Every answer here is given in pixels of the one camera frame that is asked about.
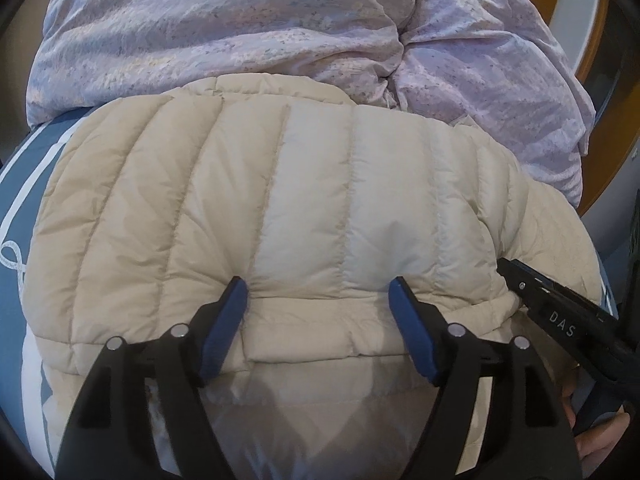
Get person's right hand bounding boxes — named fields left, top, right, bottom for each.
left=562, top=370, right=632, bottom=463

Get lavender speckled quilt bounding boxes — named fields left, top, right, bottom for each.
left=25, top=0, right=597, bottom=207

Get orange wooden frame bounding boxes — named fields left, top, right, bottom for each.
left=502, top=0, right=640, bottom=217

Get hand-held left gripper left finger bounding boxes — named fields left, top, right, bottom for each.
left=55, top=276, right=249, bottom=480

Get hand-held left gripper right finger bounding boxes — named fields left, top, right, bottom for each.
left=388, top=276, right=584, bottom=480

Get beige puffer jacket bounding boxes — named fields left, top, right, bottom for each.
left=22, top=74, right=604, bottom=480

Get blue music print bed sheet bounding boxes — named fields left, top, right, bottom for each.
left=0, top=107, right=101, bottom=480

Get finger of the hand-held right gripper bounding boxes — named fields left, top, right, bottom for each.
left=496, top=258, right=551, bottom=313

